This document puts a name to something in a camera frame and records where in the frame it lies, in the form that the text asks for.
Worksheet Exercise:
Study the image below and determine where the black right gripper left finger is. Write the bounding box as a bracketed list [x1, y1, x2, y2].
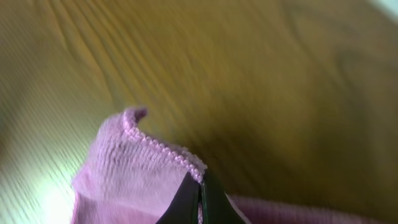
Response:
[156, 174, 200, 224]

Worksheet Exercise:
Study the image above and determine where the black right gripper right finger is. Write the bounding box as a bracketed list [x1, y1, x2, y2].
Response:
[201, 171, 245, 224]

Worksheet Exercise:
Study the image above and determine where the purple microfiber cloth with label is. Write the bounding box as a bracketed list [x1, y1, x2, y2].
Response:
[70, 107, 386, 224]

